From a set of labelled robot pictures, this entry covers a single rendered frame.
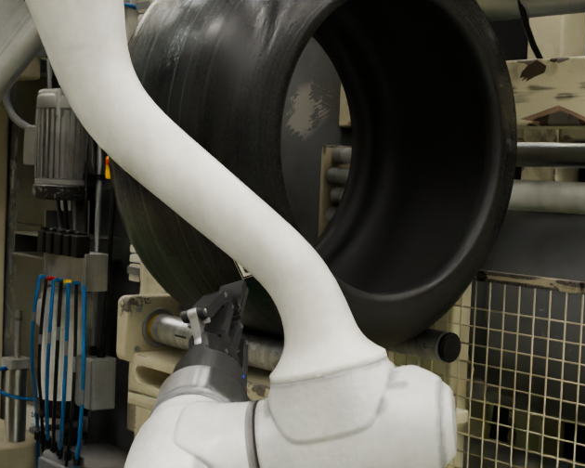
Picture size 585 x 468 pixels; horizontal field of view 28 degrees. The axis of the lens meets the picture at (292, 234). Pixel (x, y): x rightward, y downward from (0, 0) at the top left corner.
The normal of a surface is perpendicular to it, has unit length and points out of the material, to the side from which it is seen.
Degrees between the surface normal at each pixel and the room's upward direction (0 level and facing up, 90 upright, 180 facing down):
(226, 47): 75
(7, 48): 113
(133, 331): 90
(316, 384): 84
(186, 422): 25
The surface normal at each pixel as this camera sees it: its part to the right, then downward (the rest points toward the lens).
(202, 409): -0.17, -0.93
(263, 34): -0.06, -0.30
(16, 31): 0.50, 0.42
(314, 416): -0.24, -0.11
